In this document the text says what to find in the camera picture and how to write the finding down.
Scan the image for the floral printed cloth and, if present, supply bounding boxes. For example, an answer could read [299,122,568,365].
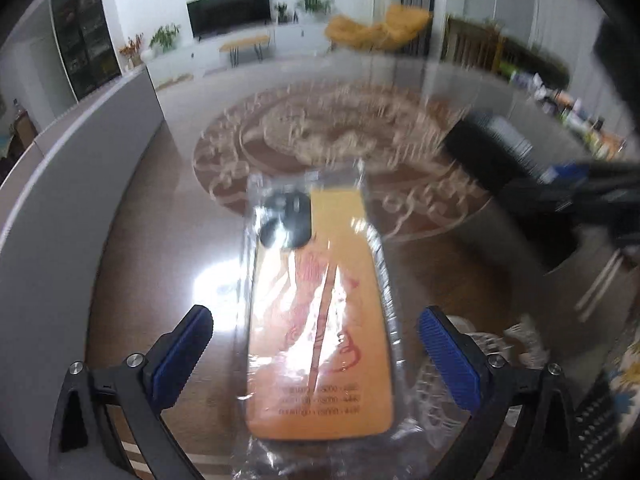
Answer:
[575,339,640,480]

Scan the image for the green potted plant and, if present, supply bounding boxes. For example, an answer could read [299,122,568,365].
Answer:
[149,23,182,53]

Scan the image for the large leafy potted plant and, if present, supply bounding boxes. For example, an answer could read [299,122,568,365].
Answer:
[295,0,336,17]

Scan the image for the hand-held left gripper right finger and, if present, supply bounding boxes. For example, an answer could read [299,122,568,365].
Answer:
[417,306,584,480]

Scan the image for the black box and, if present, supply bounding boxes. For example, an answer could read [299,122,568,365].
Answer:
[442,112,540,197]

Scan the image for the dark glass display cabinet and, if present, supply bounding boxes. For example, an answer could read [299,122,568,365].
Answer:
[50,0,124,102]

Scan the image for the dark cloth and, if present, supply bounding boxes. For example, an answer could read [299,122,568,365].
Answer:
[592,15,640,132]

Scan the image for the orange phone case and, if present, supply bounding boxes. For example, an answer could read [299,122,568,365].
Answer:
[231,159,442,480]

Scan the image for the wooden bench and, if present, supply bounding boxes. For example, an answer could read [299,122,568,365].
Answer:
[220,35,271,68]

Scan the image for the black television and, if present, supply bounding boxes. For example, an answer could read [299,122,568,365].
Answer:
[186,0,271,42]

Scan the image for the white television console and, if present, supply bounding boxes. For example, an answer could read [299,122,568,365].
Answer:
[145,22,342,87]

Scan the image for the red flowers in vase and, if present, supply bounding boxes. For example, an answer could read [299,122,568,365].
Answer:
[119,34,146,69]

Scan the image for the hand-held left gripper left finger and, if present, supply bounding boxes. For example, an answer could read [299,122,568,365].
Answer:
[47,304,215,480]

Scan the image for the row of bottles on sideboard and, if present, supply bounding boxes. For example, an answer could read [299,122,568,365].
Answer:
[505,57,629,162]

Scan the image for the grey partition panel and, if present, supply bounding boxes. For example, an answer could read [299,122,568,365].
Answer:
[0,67,167,461]

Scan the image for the grey curtain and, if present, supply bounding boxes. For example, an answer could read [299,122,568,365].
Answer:
[400,0,437,57]

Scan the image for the wooden chair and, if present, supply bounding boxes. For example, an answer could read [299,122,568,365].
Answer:
[442,15,507,74]

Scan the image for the orange lounge chair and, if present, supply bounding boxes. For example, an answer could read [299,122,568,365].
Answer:
[325,4,434,54]

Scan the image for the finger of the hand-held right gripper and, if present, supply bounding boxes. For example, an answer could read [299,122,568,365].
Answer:
[530,189,617,222]
[539,160,640,189]

